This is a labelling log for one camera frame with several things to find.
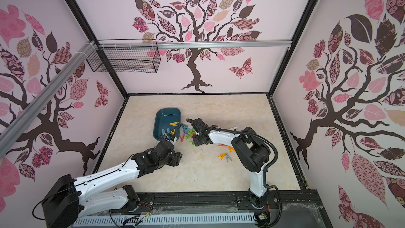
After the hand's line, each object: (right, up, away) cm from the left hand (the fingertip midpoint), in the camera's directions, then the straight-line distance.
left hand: (176, 157), depth 83 cm
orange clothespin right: (+31, +2, +9) cm, 32 cm away
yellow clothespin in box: (-5, +16, +20) cm, 26 cm away
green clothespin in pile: (+4, +9, +14) cm, 17 cm away
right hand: (+11, +8, +12) cm, 18 cm away
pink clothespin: (+26, +5, +9) cm, 28 cm away
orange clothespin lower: (+25, -1, +6) cm, 26 cm away
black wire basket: (-27, +59, +12) cm, 66 cm away
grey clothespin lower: (+28, -1, +5) cm, 29 cm away
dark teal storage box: (-12, +20, +24) cm, 33 cm away
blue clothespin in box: (-12, +12, +15) cm, 22 cm away
